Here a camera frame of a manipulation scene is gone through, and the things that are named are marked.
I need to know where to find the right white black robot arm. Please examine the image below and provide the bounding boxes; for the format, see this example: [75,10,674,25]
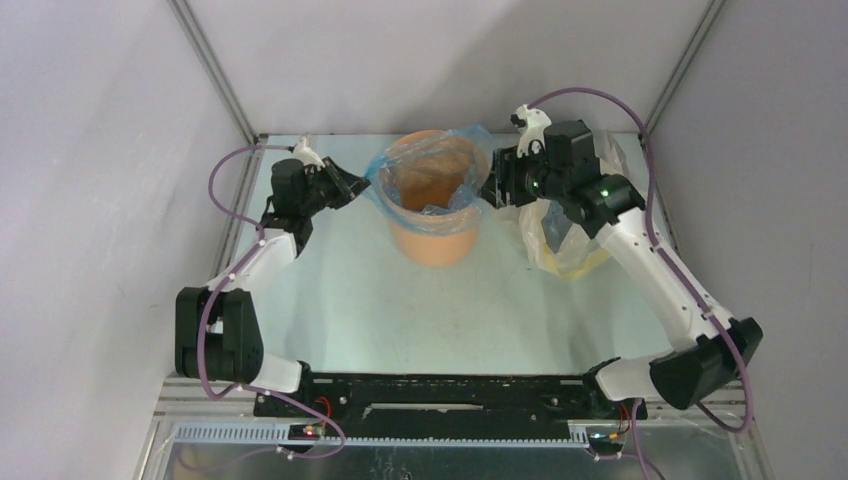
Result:
[481,121,763,418]

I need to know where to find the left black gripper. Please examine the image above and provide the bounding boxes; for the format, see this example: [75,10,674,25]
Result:
[299,157,370,217]

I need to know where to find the translucent yellowish plastic bag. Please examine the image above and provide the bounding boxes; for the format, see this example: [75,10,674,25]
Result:
[516,155,644,279]

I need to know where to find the purple cable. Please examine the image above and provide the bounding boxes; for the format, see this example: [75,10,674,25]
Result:
[173,144,347,473]
[529,87,757,480]

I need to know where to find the aluminium frame rail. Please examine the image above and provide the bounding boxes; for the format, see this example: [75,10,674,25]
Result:
[153,377,757,450]

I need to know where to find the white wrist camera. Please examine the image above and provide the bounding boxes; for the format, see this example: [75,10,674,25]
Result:
[291,134,325,169]
[510,105,552,158]

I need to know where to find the blue plastic trash bag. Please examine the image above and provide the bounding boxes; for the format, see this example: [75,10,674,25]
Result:
[365,125,494,236]

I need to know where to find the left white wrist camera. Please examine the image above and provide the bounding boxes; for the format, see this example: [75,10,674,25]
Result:
[291,134,325,169]

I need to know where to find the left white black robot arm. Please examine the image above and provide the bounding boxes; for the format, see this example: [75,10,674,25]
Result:
[175,157,370,417]

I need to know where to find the aluminium corner post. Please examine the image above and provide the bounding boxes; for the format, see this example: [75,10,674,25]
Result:
[645,0,728,134]
[167,0,259,144]

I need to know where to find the left aluminium corner post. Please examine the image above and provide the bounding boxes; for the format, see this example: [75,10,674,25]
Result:
[167,0,259,144]

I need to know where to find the orange plastic trash bin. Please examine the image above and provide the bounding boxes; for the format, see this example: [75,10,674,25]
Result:
[389,130,482,267]

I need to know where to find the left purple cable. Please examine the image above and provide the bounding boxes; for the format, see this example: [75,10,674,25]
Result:
[173,144,347,473]

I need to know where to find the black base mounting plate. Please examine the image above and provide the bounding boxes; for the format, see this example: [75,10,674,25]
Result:
[293,372,633,441]

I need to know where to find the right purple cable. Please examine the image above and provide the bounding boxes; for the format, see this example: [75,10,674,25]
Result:
[529,87,757,480]

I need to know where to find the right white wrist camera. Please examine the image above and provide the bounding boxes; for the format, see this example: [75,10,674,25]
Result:
[510,105,552,158]

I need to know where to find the right aluminium corner post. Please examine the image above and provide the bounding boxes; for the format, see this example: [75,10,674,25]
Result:
[645,0,728,134]

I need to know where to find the small red-lit circuit board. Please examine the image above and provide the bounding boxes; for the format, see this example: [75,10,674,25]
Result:
[287,424,325,441]

